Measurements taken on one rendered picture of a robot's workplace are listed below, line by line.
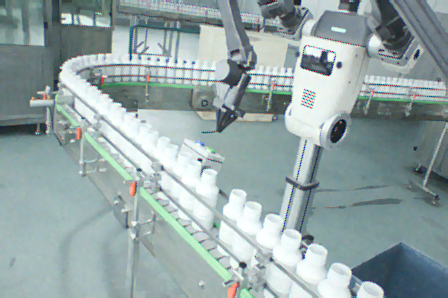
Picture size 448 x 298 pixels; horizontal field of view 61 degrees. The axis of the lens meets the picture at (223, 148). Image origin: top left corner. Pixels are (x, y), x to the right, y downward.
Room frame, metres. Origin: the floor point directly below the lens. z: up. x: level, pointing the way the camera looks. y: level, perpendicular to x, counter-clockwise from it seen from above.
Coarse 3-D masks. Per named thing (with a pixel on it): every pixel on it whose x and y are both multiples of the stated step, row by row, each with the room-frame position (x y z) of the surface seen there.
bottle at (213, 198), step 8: (208, 176) 0.87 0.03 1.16; (216, 176) 0.89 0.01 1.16; (200, 184) 0.88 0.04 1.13; (208, 184) 0.87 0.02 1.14; (200, 192) 0.86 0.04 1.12; (208, 192) 0.86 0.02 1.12; (216, 192) 0.87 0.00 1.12; (208, 200) 0.86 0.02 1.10; (216, 200) 0.88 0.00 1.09; (200, 208) 0.86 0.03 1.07; (200, 216) 0.86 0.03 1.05; (208, 216) 0.86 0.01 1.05; (192, 224) 0.87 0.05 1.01; (208, 224) 0.86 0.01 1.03
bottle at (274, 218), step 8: (272, 216) 0.72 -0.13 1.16; (280, 216) 0.72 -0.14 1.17; (264, 224) 0.71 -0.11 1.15; (272, 224) 0.69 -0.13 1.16; (280, 224) 0.70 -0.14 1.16; (264, 232) 0.70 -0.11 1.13; (272, 232) 0.69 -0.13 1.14; (256, 240) 0.70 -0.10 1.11; (264, 240) 0.69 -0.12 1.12; (272, 240) 0.69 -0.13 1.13; (280, 240) 0.69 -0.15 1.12; (272, 248) 0.68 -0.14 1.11
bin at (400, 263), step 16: (384, 256) 1.00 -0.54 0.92; (400, 256) 1.05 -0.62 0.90; (416, 256) 1.02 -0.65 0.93; (352, 272) 0.88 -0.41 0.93; (368, 272) 0.95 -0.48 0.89; (384, 272) 1.03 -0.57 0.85; (400, 272) 1.04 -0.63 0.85; (416, 272) 1.00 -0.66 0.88; (432, 272) 0.97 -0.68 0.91; (352, 288) 0.82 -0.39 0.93; (384, 288) 1.06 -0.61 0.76; (400, 288) 1.02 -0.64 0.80; (416, 288) 0.99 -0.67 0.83; (432, 288) 0.96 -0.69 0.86
